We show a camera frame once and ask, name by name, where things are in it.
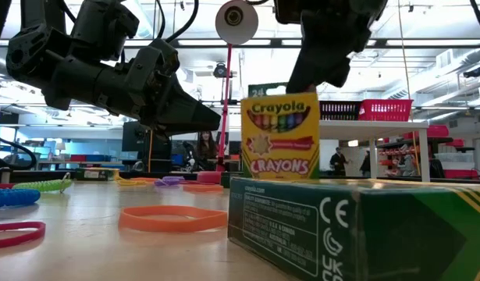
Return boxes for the person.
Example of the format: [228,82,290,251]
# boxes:
[358,150,372,178]
[329,147,349,176]
[195,130,219,172]

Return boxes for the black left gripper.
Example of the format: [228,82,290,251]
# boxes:
[106,72,222,137]

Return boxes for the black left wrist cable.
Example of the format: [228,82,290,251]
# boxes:
[155,0,201,44]

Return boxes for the Crayola crayon box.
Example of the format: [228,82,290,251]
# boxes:
[74,167,121,182]
[227,177,480,281]
[240,81,322,181]

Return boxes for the pink-red silicone wristband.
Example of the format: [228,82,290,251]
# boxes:
[0,221,47,251]

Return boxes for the white perforated riser shelf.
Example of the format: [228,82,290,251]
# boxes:
[318,119,432,183]

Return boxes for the orange silicone wristband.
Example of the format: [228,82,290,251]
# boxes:
[118,205,229,234]

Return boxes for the black table edge frame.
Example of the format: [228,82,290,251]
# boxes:
[0,167,480,185]

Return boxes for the yellow rubber band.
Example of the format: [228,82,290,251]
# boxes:
[113,176,148,187]

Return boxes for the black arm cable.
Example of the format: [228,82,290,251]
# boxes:
[468,0,480,40]
[0,128,38,173]

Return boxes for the blue coil keychain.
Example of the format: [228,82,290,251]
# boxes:
[0,187,42,210]

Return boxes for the red desk lamp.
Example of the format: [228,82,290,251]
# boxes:
[196,0,260,185]

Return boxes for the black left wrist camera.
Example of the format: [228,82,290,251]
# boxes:
[136,37,182,79]

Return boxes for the black plastic basket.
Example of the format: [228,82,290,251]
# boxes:
[319,100,364,121]

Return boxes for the red plastic basket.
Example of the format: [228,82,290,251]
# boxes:
[357,98,414,123]

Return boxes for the black computer monitor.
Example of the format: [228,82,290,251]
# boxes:
[121,120,167,154]

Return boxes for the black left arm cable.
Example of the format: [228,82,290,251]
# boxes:
[0,128,38,173]

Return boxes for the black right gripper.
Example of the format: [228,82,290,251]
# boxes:
[288,0,389,94]

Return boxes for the green coil keychain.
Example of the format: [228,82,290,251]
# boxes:
[12,172,73,194]

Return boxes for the small black camera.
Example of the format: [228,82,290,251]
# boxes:
[212,61,233,80]

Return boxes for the shelf with red bins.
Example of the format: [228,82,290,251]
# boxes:
[375,123,480,180]

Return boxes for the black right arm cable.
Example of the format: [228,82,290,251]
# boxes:
[468,0,480,40]

